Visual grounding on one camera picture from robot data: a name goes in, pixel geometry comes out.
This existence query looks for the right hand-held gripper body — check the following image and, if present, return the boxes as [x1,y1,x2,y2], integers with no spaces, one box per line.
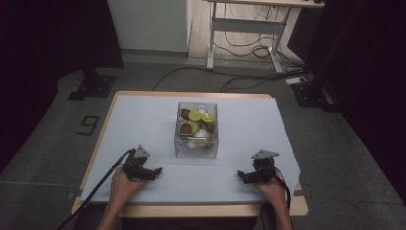
[250,149,281,185]

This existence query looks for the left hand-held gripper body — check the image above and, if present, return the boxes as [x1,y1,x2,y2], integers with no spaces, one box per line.
[123,144,151,182]

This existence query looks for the clear plastic box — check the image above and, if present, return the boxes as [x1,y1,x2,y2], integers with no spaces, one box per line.
[173,101,219,159]

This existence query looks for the person's right hand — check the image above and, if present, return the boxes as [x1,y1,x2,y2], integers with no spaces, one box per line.
[254,176,287,206]

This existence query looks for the person's left hand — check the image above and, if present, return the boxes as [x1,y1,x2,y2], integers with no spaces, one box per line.
[109,166,148,206]

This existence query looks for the white table sheet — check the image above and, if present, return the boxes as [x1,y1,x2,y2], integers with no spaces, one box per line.
[79,94,302,204]

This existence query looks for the wooden table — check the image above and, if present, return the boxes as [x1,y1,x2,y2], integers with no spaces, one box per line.
[70,90,309,219]

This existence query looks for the person's dark clothing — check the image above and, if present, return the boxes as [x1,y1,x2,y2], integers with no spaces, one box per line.
[72,204,279,230]

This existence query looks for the black stand base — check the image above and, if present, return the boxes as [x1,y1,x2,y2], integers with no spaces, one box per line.
[67,67,118,102]
[290,79,340,113]

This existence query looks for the white power strip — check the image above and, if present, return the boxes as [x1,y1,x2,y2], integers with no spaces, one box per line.
[284,76,307,86]

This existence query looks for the white metal desk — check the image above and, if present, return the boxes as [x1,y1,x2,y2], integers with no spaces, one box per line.
[203,0,326,75]

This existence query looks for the black curtain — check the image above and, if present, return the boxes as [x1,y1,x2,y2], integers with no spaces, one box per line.
[0,0,124,173]
[286,0,406,205]

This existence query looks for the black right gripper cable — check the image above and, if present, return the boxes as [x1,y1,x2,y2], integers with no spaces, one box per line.
[272,166,292,210]

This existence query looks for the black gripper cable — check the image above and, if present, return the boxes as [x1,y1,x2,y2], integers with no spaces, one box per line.
[272,166,292,210]
[56,148,137,230]

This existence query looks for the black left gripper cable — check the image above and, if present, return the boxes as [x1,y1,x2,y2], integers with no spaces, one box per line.
[56,148,137,230]

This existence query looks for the black floor cables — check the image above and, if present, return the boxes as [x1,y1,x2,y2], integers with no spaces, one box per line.
[151,3,309,94]

